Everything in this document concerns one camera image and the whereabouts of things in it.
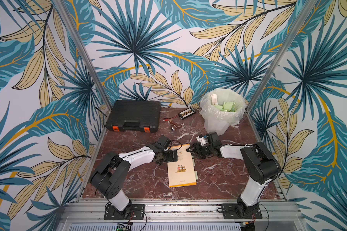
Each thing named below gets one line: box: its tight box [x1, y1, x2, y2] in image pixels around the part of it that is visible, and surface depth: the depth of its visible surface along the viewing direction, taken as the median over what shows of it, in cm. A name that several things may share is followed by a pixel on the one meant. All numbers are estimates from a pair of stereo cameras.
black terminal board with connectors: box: [177, 106, 197, 121], surface depth 117 cm
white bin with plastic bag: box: [199, 88, 246, 136], surface depth 92 cm
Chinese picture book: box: [167, 143, 197, 188], surface depth 88 cm
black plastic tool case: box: [105, 99, 161, 133], surface depth 105 cm
